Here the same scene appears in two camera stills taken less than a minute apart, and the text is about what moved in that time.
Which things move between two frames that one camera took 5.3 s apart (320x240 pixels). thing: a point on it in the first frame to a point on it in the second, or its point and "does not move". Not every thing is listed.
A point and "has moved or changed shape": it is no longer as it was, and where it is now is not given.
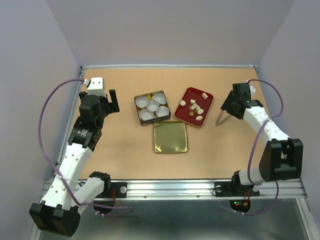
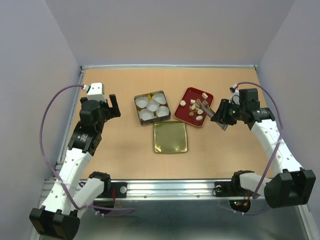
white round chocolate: x=182 y=103 does not move
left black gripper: x=112 y=107 does not move
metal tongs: x=222 y=116 has moved or changed shape
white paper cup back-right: x=159 y=97 does not move
